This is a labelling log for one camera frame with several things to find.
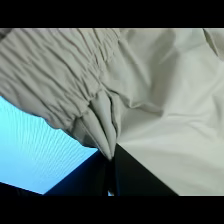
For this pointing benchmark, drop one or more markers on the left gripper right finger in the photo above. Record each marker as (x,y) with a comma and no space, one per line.
(136,176)

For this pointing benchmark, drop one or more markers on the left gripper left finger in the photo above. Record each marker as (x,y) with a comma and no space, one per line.
(88,178)

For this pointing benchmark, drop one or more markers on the beige garment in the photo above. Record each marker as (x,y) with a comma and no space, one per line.
(150,100)

